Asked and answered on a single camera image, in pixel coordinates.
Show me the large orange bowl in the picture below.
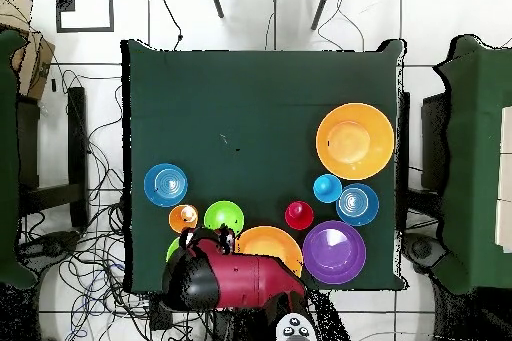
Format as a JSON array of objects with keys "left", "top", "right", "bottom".
[
  {"left": 234, "top": 225, "right": 304, "bottom": 278},
  {"left": 315, "top": 102, "right": 396, "bottom": 181}
]

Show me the white box stack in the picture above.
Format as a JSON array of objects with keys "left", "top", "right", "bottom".
[{"left": 494, "top": 105, "right": 512, "bottom": 254}]

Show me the small green bowl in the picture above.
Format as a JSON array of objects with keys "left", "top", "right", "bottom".
[{"left": 203, "top": 199, "right": 246, "bottom": 237}]

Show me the orange cup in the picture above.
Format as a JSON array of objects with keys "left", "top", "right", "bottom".
[{"left": 168, "top": 203, "right": 200, "bottom": 235}]

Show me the large green bowl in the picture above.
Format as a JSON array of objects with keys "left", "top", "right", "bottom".
[{"left": 165, "top": 235, "right": 182, "bottom": 263}]

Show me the red cup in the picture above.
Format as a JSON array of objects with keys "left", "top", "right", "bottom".
[{"left": 284, "top": 200, "right": 315, "bottom": 231}]

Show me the blue bowl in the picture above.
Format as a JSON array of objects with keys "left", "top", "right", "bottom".
[
  {"left": 335, "top": 182, "right": 380, "bottom": 227},
  {"left": 143, "top": 162, "right": 189, "bottom": 209}
]

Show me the black power strip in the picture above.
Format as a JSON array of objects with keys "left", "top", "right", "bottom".
[{"left": 148, "top": 291, "right": 174, "bottom": 331}]

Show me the purple bowl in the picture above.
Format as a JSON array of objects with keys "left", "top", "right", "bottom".
[{"left": 302, "top": 219, "right": 368, "bottom": 286}]

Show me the blue cup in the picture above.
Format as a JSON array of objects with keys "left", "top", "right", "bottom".
[{"left": 312, "top": 173, "right": 344, "bottom": 204}]

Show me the dark green table cloth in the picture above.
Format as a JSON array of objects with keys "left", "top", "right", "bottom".
[{"left": 121, "top": 38, "right": 407, "bottom": 294}]

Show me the dark green covered table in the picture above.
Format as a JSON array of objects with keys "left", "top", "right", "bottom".
[
  {"left": 0, "top": 29, "right": 39, "bottom": 290},
  {"left": 433, "top": 34, "right": 512, "bottom": 295}
]

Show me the black tripod leg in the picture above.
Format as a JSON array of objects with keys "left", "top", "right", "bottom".
[
  {"left": 206, "top": 0, "right": 226, "bottom": 19},
  {"left": 310, "top": 0, "right": 334, "bottom": 31}
]

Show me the cardboard box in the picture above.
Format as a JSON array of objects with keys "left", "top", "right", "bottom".
[{"left": 0, "top": 0, "right": 56, "bottom": 102}]

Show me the black pedestal foot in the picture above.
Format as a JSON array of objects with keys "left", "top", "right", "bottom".
[
  {"left": 401, "top": 232, "right": 447, "bottom": 268},
  {"left": 17, "top": 230, "right": 83, "bottom": 274}
]

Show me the black metal stand frame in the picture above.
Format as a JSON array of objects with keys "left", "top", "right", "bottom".
[{"left": 15, "top": 86, "right": 91, "bottom": 230}]

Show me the black cable with connector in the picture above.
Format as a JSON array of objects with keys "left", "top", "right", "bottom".
[{"left": 156, "top": 0, "right": 184, "bottom": 51}]

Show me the black floor frame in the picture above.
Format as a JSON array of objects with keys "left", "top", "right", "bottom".
[{"left": 54, "top": 0, "right": 116, "bottom": 34}]

